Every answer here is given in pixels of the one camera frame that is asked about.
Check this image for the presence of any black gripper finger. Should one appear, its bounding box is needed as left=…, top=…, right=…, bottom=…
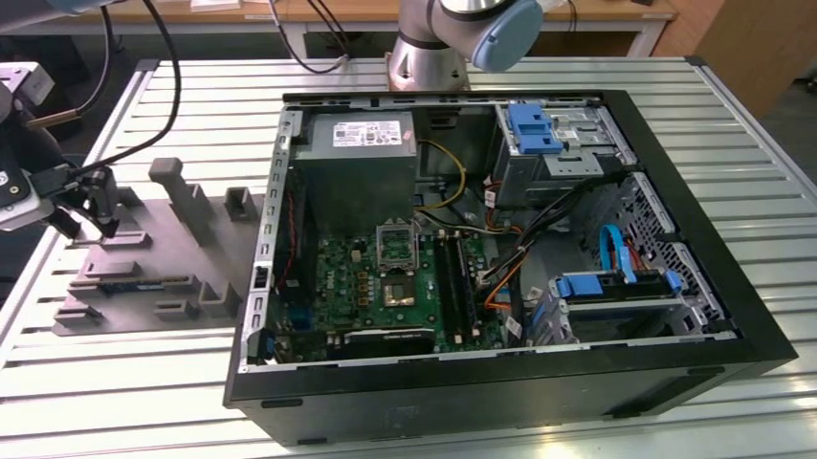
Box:
left=85, top=169, right=122, bottom=239
left=48, top=205, right=82, bottom=240

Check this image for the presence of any metal socket cover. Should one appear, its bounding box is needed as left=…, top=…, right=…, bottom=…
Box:
left=375, top=218, right=423, bottom=274

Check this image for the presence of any CPU socket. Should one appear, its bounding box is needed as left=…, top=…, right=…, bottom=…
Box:
left=380, top=273, right=420, bottom=307

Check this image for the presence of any RAM stick blue label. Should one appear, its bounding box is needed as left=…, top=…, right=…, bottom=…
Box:
left=94, top=280, right=168, bottom=294

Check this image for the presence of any grey parts rack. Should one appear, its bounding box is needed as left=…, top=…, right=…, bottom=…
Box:
left=50, top=157, right=269, bottom=339

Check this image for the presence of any blue board connector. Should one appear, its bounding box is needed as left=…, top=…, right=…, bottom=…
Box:
left=287, top=305, right=315, bottom=332

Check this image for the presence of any grey power supply unit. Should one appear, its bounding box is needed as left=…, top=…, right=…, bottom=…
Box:
left=291, top=112, right=421, bottom=227

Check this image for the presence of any green motherboard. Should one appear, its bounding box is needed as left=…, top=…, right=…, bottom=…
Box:
left=265, top=224, right=511, bottom=361

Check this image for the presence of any black graphics card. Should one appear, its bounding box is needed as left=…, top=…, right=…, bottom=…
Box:
left=328, top=327, right=436, bottom=360

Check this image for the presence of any black RAM slot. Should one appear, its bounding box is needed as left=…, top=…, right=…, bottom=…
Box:
left=432, top=229, right=466, bottom=343
left=448, top=229, right=484, bottom=339

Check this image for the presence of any black PC case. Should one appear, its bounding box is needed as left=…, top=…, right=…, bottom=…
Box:
left=220, top=88, right=801, bottom=448

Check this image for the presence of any silver disk bay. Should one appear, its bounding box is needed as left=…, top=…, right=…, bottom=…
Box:
left=494, top=100, right=639, bottom=208

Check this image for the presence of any hard disk in blue carrier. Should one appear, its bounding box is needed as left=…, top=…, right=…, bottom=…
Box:
left=552, top=268, right=686, bottom=303

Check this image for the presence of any silver disk bay cage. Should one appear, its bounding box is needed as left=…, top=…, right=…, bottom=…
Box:
left=522, top=286, right=739, bottom=346

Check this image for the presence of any wooden cabinet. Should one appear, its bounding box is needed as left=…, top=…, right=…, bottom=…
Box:
left=650, top=0, right=817, bottom=120

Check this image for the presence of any black cable tan sleeve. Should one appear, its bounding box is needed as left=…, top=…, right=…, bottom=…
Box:
left=24, top=0, right=122, bottom=129

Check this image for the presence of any grey box camera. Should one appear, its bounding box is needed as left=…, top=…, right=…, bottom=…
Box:
left=0, top=61, right=57, bottom=105

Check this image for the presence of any black camera cable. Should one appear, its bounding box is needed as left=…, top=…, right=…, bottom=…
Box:
left=62, top=0, right=184, bottom=176

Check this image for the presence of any black hanging cable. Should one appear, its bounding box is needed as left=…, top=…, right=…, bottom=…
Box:
left=267, top=0, right=351, bottom=76

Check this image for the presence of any yellow wire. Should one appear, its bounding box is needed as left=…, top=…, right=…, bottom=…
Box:
left=413, top=138, right=467, bottom=210

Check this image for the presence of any white green wire bundle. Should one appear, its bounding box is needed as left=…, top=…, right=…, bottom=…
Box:
left=413, top=208, right=522, bottom=236

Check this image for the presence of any orange wire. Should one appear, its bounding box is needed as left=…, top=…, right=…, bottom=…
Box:
left=482, top=281, right=512, bottom=313

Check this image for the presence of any blue plastic drive bracket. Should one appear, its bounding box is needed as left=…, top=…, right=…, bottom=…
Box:
left=508, top=102, right=564, bottom=155

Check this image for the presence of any black cable bundle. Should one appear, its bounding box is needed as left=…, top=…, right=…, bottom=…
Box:
left=482, top=171, right=630, bottom=286

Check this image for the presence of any blue wire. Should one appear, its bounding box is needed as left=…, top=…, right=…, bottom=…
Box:
left=598, top=223, right=639, bottom=287

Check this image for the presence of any red wire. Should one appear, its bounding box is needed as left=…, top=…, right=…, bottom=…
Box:
left=624, top=237, right=654, bottom=272

